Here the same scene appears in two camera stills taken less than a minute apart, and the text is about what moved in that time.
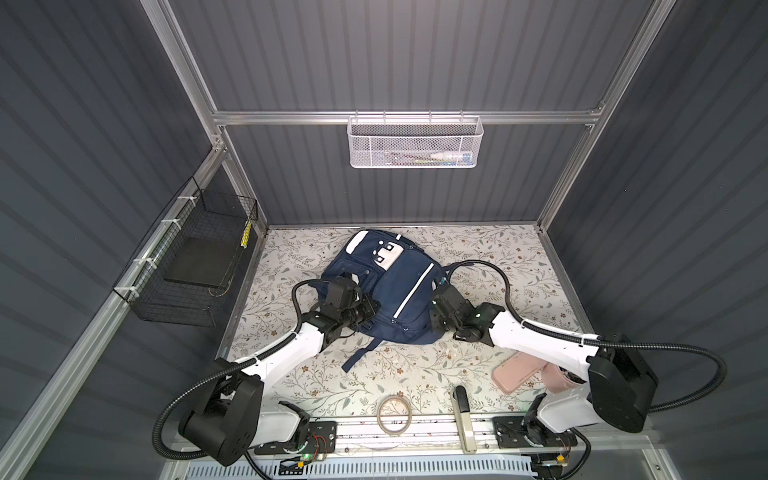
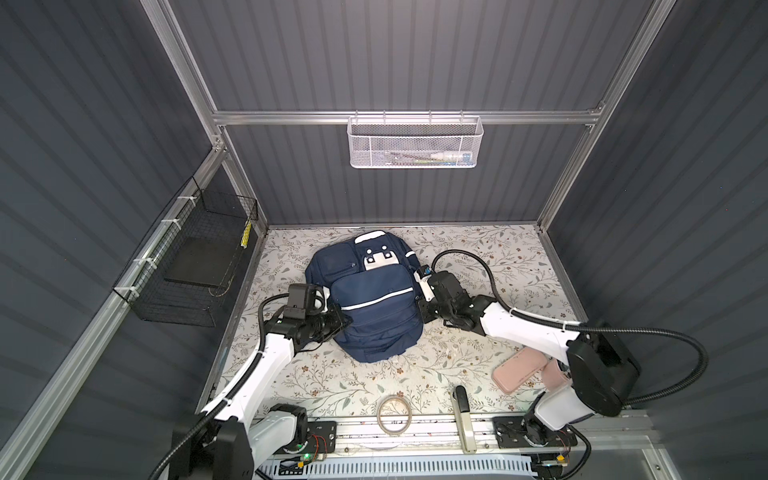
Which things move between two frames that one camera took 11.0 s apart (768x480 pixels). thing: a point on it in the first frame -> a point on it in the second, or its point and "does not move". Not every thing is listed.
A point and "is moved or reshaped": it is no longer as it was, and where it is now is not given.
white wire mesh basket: [414, 142] does not move
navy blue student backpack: [401, 272] is moved or reshaped
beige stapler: [465, 419] does not move
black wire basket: [183, 273] does not move
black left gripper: [368, 309] -> [338, 319]
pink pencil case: [516, 370] does not move
